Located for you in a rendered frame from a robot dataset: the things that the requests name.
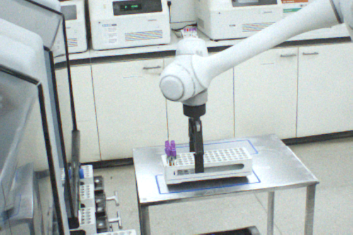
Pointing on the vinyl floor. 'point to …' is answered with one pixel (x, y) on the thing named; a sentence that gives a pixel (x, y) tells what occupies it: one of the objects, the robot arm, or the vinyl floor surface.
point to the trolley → (276, 177)
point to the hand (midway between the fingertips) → (196, 159)
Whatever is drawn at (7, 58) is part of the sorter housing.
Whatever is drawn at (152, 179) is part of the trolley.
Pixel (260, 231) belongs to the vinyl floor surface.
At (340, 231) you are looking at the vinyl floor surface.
